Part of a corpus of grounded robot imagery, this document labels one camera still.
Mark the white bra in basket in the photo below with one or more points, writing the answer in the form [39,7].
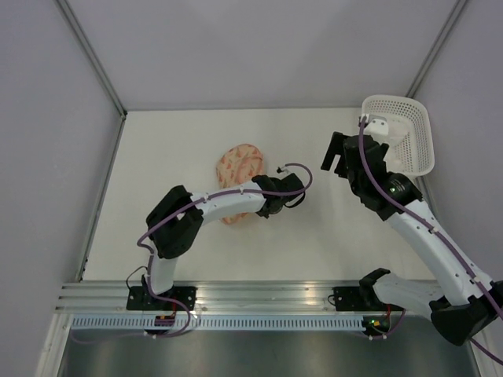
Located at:
[399,142]

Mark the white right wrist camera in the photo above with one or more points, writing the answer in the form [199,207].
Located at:
[376,126]

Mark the right aluminium frame post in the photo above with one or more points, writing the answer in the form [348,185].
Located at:
[441,39]

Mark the aluminium mounting rail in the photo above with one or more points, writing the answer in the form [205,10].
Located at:
[230,297]

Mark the left aluminium frame post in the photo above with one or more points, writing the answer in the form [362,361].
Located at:
[92,58]

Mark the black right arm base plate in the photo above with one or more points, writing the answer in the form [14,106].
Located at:
[352,298]

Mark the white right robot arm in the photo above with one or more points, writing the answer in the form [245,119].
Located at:
[465,299]

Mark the white perforated plastic basket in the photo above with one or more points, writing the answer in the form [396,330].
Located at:
[421,158]

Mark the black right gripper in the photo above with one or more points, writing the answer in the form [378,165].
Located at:
[335,148]

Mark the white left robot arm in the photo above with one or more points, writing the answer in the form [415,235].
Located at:
[173,224]

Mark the white slotted cable duct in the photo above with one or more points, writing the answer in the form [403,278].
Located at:
[219,322]

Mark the aluminium frame post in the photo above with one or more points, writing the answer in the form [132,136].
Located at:
[92,58]
[441,39]

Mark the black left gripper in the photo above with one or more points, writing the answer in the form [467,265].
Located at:
[263,214]

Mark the floral mesh laundry bag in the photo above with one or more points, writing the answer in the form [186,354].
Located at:
[239,165]

